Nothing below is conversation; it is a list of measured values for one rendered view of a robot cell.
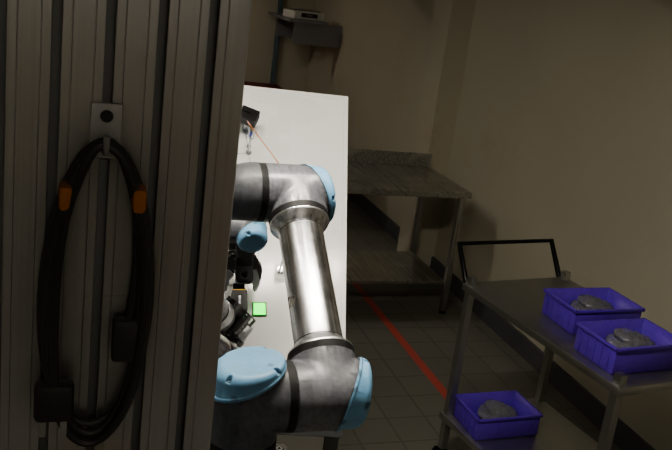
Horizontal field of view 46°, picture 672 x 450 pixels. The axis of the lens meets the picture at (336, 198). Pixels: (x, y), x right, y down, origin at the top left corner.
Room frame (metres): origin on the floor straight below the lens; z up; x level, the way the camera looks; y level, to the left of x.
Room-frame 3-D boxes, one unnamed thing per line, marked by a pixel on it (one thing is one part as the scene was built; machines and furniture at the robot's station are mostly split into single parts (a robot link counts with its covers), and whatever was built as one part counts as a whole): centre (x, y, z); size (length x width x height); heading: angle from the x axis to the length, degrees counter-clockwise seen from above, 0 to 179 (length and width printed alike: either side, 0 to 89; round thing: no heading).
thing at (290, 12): (8.47, 0.58, 1.65); 0.39 x 0.37 x 0.10; 19
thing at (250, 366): (1.15, 0.10, 1.33); 0.13 x 0.12 x 0.14; 109
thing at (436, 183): (4.88, 0.12, 0.46); 1.80 x 0.68 x 0.93; 109
